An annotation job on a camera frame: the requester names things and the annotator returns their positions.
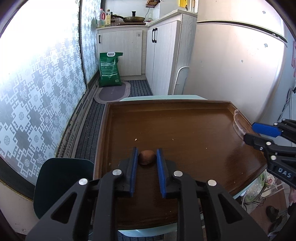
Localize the small brown round nut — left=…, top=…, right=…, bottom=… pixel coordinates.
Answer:
left=138, top=150, right=156, bottom=166

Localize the white folded chair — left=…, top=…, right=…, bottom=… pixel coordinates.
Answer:
left=173, top=66, right=189, bottom=95

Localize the frying pan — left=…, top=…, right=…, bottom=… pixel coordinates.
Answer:
left=113, top=11, right=145, bottom=23

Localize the white kitchen cabinet front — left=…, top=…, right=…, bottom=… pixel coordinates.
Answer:
left=145, top=9, right=197, bottom=95

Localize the yellow cutting board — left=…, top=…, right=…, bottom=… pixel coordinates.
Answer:
left=179, top=0, right=188, bottom=8

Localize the patterned glass sliding door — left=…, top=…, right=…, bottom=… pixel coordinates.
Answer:
left=0, top=0, right=102, bottom=200

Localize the white corner kitchen cabinet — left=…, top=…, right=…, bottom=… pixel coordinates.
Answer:
left=97, top=25, right=148, bottom=80

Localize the oil bottle red cap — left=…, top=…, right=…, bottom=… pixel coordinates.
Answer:
left=97, top=8, right=105, bottom=28

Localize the yellow oil bottle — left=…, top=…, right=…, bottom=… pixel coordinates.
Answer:
left=105, top=9, right=111, bottom=27

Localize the dark striped floor carpet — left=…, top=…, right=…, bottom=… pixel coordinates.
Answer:
left=74, top=80, right=153, bottom=163

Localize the wall spice rack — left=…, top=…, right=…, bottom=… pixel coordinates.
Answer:
left=145, top=0, right=161, bottom=8

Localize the green rice bag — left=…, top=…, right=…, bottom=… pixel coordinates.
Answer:
left=99, top=52, right=123, bottom=87

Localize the oval grey floor mat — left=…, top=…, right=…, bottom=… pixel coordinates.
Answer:
left=94, top=81, right=131, bottom=104

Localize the brown wooden tray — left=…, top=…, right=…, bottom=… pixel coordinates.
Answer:
left=93, top=99, right=268, bottom=231

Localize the beige refrigerator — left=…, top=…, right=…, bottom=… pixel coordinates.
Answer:
left=183, top=1, right=293, bottom=123

